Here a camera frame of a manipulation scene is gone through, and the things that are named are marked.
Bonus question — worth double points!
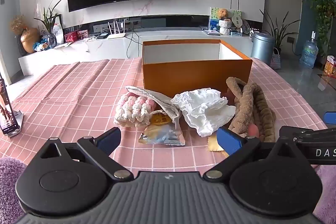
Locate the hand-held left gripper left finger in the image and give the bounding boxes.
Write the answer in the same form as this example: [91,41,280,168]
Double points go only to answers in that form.
[39,127,134,182]

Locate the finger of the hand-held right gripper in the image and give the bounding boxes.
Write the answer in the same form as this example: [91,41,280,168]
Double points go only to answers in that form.
[279,126,315,144]
[323,112,336,125]

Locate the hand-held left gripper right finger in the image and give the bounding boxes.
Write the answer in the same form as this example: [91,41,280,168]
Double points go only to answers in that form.
[203,126,298,181]

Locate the yellow zigzag-edged cloth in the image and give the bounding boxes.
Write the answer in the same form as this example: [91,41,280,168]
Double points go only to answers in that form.
[207,135,230,157]

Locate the pink ball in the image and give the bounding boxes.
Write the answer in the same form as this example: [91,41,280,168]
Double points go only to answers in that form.
[248,124,260,138]

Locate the pink white crochet pouch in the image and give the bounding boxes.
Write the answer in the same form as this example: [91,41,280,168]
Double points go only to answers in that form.
[113,92,158,128]

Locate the brown plush toy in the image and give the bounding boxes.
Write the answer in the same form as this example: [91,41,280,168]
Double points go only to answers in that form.
[226,77,277,143]

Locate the white cloth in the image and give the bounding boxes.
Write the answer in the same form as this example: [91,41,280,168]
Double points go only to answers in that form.
[171,88,237,137]

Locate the small yellow packet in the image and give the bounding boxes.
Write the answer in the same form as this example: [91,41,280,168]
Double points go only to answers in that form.
[150,112,173,125]

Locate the silver yellow packet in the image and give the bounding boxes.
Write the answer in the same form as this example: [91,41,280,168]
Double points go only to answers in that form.
[139,123,186,146]

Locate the orange cardboard box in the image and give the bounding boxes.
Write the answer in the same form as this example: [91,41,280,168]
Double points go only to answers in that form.
[142,39,253,98]

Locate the red patterned gift bag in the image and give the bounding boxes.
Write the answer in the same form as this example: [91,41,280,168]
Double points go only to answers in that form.
[323,55,336,78]

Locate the blue water bottle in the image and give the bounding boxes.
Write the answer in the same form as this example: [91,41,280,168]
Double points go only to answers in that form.
[299,31,319,69]

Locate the woven basket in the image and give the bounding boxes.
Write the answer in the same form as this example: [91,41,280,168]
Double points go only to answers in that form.
[270,48,281,69]

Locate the silver trash can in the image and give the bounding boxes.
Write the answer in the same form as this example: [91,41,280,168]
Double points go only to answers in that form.
[251,32,276,65]

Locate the white television cabinet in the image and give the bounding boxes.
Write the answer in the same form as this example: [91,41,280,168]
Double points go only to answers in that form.
[18,30,260,76]

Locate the long-leaved potted plant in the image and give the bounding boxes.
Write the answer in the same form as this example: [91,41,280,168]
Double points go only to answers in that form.
[260,9,301,56]

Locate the tall leafy vine plant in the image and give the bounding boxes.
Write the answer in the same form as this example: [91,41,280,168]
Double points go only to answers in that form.
[308,0,336,56]

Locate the white router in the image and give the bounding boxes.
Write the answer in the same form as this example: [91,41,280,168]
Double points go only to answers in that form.
[106,20,126,39]

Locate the smartphone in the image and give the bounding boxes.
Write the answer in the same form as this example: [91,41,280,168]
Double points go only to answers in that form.
[0,79,20,135]

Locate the purple fuzzy rug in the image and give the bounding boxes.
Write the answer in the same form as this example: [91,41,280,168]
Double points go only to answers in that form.
[0,157,336,224]

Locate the stacked flat books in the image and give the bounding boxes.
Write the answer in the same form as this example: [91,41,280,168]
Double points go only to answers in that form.
[202,28,221,36]

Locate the decorative plate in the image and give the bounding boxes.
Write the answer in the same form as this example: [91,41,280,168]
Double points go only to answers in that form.
[241,19,251,35]

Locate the green plant in glass vase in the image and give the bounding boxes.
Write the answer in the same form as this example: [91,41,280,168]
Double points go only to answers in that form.
[34,0,63,46]

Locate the blue snack bag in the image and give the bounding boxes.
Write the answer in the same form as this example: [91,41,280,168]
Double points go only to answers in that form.
[34,38,50,52]

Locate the round white paper fan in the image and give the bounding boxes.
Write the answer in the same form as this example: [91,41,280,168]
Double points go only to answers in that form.
[231,15,242,30]

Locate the green blue painting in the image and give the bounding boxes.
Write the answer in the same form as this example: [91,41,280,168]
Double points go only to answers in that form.
[209,7,227,30]

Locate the gold vase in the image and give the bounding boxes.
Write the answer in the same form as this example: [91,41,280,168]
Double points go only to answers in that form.
[20,27,41,54]

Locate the dried flower bunch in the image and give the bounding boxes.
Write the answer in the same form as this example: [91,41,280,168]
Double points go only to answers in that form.
[10,15,25,34]

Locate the black cable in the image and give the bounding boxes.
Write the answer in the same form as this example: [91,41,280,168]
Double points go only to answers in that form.
[126,30,139,59]

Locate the black picture frame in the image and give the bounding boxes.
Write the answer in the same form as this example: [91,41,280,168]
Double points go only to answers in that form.
[51,14,63,44]

